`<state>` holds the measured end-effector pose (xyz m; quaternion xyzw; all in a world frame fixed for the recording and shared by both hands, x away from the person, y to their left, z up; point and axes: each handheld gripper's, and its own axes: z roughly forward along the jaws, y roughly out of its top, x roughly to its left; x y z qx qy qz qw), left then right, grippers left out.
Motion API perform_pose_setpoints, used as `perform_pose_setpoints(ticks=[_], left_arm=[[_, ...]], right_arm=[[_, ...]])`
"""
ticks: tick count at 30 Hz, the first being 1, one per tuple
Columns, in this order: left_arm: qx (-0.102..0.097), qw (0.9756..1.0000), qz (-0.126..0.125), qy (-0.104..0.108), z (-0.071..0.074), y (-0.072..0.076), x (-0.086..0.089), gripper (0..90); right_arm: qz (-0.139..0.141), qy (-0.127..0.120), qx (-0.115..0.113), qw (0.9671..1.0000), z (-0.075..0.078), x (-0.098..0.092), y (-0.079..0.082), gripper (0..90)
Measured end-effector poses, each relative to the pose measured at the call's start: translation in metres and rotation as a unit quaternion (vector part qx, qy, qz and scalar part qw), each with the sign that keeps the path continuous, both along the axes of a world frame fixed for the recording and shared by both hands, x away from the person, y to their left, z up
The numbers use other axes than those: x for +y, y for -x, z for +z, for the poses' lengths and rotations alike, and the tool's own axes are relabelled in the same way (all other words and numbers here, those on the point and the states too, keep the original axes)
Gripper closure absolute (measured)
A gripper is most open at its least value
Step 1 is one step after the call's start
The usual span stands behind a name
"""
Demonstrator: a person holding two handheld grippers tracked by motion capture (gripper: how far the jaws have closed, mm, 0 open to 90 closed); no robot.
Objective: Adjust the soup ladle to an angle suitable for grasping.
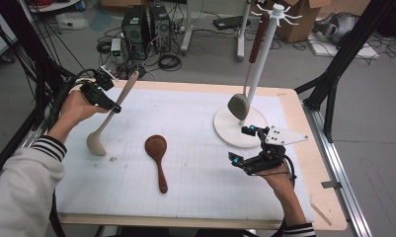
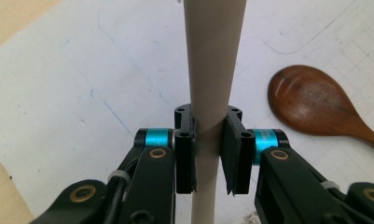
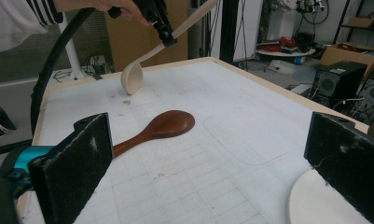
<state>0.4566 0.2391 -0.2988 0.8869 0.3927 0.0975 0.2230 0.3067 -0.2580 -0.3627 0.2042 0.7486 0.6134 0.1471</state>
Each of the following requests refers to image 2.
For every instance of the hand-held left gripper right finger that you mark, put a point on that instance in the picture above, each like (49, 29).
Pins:
(237, 155)

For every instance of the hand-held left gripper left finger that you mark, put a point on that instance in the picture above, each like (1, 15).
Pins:
(184, 155)

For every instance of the brown wooden spoon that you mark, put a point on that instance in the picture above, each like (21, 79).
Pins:
(309, 99)

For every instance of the beige ladle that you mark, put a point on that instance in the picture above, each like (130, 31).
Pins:
(212, 46)

